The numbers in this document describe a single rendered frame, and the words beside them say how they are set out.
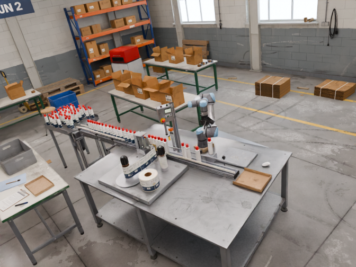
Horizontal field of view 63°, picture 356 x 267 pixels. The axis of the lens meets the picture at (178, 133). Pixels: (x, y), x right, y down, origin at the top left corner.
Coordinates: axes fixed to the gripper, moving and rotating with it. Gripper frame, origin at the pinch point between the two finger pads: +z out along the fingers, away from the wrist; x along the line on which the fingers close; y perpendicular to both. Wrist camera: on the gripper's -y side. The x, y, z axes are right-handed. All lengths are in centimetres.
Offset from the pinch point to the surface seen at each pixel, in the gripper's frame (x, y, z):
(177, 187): 58, 7, 38
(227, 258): 96, -72, 56
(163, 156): 44, 32, 15
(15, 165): 126, 227, 31
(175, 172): 43, 20, 33
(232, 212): 63, -61, 38
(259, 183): 16, -66, 38
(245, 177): 13, -49, 38
